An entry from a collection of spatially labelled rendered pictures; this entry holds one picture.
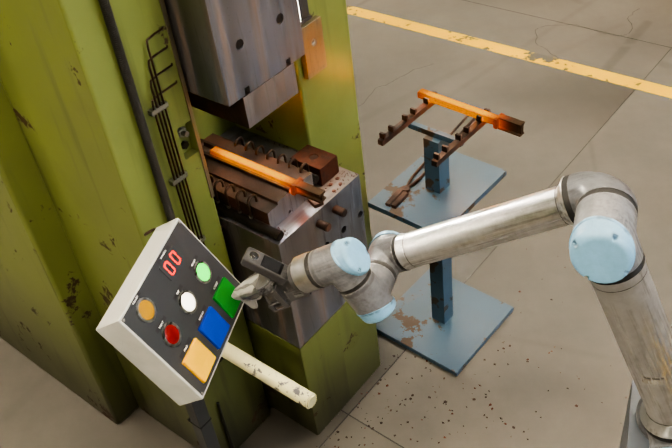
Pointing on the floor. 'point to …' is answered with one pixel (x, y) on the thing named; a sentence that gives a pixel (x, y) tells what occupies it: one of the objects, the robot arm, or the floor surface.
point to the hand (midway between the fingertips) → (234, 292)
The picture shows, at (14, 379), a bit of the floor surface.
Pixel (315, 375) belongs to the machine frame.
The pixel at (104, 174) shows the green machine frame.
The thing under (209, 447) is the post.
